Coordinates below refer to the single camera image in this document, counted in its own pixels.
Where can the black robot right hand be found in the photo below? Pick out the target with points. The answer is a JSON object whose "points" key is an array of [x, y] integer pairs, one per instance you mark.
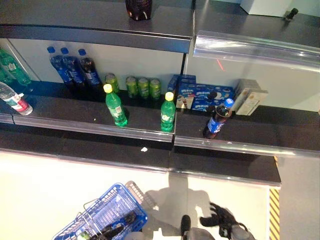
{"points": [[225, 220]]}

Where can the blue plastic shopping basket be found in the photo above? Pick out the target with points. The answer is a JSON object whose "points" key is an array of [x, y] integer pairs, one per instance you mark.
{"points": [[117, 200]]}

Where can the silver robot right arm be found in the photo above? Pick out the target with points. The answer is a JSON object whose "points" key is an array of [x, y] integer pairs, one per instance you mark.
{"points": [[240, 233]]}

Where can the yellow black hazard tape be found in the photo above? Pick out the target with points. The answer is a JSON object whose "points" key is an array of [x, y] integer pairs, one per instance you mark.
{"points": [[274, 215]]}

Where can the white paper scrap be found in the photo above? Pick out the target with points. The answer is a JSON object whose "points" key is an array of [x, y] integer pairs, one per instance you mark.
{"points": [[144, 149]]}

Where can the cream carton box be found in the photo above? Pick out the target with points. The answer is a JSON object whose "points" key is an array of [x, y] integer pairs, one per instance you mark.
{"points": [[252, 105], [247, 83]]}

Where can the large blue Oreo box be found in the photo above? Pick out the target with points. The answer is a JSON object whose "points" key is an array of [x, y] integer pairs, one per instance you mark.
{"points": [[200, 100]]}

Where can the black base shelf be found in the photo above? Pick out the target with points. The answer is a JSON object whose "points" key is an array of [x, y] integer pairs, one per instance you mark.
{"points": [[100, 147]]}

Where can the small blue cookie box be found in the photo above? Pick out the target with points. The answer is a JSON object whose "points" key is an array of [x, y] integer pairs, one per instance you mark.
{"points": [[187, 80]]}

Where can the thin blue cookie box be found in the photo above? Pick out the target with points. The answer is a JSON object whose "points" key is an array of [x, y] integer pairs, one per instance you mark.
{"points": [[172, 82]]}

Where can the white box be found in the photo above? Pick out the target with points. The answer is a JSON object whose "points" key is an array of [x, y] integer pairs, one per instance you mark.
{"points": [[265, 7]]}

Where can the small black object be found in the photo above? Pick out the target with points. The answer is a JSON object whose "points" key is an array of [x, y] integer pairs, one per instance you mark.
{"points": [[292, 13]]}

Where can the dark cola bottle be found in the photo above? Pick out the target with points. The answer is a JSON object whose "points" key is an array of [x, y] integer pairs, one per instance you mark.
{"points": [[138, 10]]}

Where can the small water bottle red cap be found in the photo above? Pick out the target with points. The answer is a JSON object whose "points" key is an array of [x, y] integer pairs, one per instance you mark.
{"points": [[17, 102]]}

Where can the black shelf board clear rail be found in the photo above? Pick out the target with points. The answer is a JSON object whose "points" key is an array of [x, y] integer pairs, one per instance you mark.
{"points": [[6, 118], [75, 107], [262, 130], [250, 27]]}

